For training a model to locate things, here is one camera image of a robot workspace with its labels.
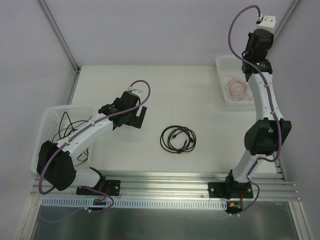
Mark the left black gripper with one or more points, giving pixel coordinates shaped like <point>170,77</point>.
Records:
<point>136,120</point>

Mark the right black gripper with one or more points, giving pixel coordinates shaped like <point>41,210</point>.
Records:
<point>250,42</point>

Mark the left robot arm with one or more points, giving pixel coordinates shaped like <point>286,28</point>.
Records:
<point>56,159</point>

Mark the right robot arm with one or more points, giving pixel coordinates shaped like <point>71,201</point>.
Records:
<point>270,130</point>

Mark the right white plastic basket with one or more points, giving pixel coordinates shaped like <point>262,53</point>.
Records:
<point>236,92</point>

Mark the white plastic basket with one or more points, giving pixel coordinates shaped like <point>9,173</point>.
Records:
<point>57,123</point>
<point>236,92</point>

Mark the left white plastic basket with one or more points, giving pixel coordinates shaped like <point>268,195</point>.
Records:
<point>57,123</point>

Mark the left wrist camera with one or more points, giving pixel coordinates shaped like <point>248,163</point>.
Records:
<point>135,91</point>

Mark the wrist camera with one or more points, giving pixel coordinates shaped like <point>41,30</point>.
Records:
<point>135,91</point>
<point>266,22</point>

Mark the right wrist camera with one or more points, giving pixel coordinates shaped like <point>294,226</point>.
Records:
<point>266,22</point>

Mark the right aluminium frame post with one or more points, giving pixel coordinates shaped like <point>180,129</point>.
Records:
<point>286,17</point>

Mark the aluminium frame post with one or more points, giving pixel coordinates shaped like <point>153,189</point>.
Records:
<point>286,17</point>
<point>58,33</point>

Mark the white slotted cable duct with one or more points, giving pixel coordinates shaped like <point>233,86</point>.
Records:
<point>132,203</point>

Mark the left aluminium frame post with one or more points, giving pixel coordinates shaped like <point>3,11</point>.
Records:
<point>58,33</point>

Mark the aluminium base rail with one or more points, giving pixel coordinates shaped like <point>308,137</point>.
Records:
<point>194,186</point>

